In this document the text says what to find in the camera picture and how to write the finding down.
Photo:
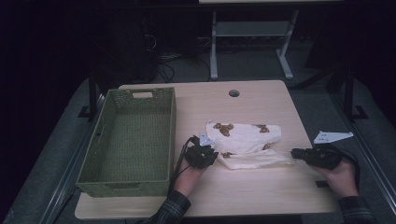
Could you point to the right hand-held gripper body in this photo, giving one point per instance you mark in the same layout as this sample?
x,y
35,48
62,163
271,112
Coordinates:
x,y
323,157

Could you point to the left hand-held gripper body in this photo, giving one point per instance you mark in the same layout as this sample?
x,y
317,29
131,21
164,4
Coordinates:
x,y
200,155

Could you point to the white bear-print cloth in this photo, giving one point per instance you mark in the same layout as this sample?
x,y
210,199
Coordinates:
x,y
246,140

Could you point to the green woven basket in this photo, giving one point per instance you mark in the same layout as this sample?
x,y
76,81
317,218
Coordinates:
x,y
134,140

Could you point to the person's left hand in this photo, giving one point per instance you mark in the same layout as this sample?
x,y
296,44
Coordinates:
x,y
186,179

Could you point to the person's right hand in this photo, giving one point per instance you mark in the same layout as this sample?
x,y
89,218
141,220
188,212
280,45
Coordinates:
x,y
342,180

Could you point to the grey table grommet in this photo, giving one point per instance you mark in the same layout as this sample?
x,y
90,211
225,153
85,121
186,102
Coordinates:
x,y
234,93

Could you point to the black metal stand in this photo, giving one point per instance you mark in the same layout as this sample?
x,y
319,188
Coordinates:
x,y
349,93
92,93

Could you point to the white metal stand frame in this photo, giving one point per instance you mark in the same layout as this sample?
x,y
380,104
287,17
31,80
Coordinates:
x,y
252,29

